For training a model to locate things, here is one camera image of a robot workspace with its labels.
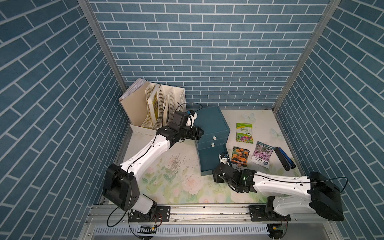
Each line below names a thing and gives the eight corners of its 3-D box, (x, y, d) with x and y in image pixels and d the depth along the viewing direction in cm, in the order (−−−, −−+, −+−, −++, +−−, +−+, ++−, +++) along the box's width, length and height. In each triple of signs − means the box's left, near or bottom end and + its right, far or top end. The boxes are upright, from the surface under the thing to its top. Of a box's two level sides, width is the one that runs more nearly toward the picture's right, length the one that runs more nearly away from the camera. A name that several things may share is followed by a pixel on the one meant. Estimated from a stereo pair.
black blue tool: (286, 171, 91) (288, 169, 89) (272, 149, 101) (274, 147, 98) (294, 168, 92) (297, 166, 90) (280, 148, 102) (282, 145, 99)
